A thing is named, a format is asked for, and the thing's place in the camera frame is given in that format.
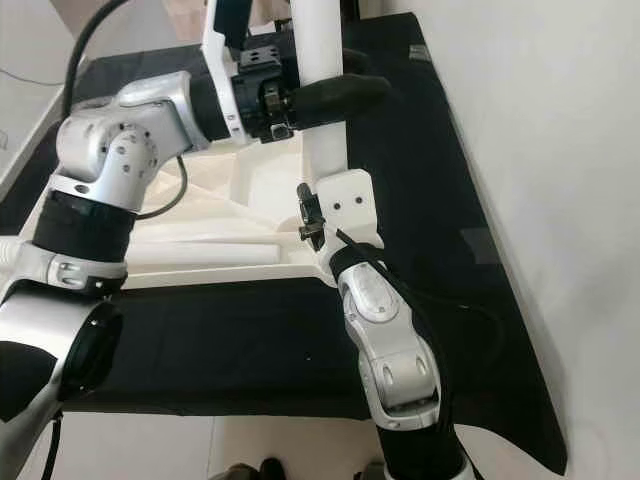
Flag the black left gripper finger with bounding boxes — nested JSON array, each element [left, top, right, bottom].
[[292, 74, 393, 129]]

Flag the white plastic table top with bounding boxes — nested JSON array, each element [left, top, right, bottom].
[[0, 130, 381, 293]]

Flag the white plastic table leg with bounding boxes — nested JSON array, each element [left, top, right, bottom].
[[285, 0, 353, 251], [0, 238, 281, 269]]

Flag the beige fringed table cloth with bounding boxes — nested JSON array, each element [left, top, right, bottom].
[[160, 0, 293, 43]]

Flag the clear tape strip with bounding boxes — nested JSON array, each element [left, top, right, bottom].
[[460, 228, 501, 263]]

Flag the black left robot foot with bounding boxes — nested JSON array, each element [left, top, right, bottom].
[[225, 458, 286, 480]]

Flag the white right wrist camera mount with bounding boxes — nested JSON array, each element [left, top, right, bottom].
[[315, 168, 383, 251]]

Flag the long black wall cable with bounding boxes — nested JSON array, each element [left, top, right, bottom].
[[0, 68, 66, 87]]

